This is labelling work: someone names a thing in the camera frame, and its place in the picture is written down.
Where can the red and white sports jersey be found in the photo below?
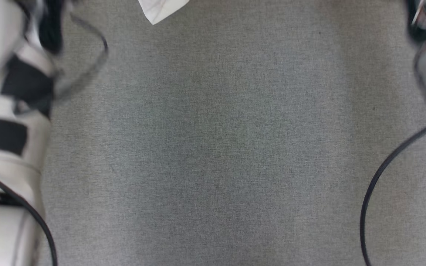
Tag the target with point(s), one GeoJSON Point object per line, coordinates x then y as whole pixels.
{"type": "Point", "coordinates": [161, 9]}

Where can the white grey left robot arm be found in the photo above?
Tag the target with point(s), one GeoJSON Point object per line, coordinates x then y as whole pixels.
{"type": "Point", "coordinates": [9, 173]}

